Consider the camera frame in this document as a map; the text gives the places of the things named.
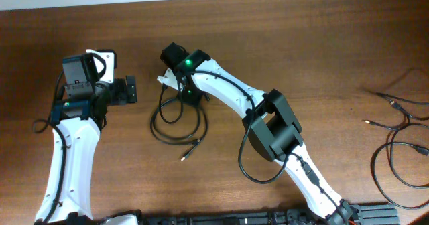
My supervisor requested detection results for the thick black USB cable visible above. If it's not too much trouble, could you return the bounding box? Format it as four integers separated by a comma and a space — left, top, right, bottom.
369, 122, 429, 210

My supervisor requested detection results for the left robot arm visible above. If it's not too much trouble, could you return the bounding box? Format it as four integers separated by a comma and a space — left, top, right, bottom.
34, 49, 137, 224

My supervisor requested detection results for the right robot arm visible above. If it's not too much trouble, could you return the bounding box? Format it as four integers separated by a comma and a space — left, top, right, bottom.
158, 42, 352, 224

